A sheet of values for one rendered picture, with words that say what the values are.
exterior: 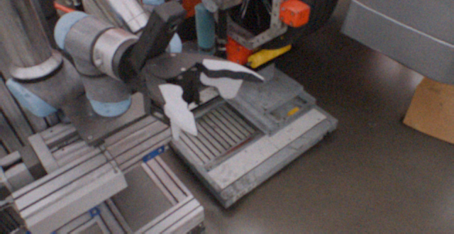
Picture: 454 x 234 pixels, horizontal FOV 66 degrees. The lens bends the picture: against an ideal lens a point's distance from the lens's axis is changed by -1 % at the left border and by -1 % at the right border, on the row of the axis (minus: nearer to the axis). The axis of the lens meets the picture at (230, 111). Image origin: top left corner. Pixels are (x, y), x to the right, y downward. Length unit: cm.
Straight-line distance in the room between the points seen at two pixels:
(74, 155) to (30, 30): 40
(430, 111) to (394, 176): 61
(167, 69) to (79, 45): 17
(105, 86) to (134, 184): 104
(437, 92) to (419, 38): 132
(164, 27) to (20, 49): 46
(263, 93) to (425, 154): 96
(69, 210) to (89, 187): 8
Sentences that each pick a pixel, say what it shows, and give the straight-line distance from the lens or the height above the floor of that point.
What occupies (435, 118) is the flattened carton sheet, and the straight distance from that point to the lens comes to 248.
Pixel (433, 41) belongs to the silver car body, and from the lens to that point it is 138.
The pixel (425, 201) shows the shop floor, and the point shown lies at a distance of 205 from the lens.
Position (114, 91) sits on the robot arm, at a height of 113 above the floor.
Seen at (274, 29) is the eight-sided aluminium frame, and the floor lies 77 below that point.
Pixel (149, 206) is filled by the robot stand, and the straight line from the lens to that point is 159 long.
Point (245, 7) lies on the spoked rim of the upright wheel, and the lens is 181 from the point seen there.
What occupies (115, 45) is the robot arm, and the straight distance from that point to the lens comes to 56.
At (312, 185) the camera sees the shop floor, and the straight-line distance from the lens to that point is 191.
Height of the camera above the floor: 155
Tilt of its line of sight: 45 degrees down
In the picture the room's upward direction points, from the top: straight up
